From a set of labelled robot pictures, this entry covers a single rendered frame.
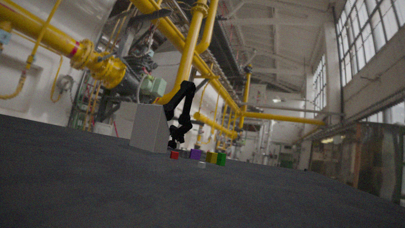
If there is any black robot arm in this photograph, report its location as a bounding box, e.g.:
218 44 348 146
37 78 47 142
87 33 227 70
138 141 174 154
163 80 196 144

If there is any purple block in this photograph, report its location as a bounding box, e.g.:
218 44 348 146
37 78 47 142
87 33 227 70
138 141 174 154
189 149 201 160

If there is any red block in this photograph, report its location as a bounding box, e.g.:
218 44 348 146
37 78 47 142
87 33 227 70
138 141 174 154
170 151 179 159

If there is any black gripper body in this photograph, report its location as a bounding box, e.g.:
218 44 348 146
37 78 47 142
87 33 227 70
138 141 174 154
168 125 182 149

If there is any green block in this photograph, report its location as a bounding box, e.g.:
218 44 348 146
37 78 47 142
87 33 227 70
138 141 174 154
216 159 226 166
217 153 226 160

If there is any yellow block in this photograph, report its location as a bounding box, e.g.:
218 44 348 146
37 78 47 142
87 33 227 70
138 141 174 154
206 152 218 164

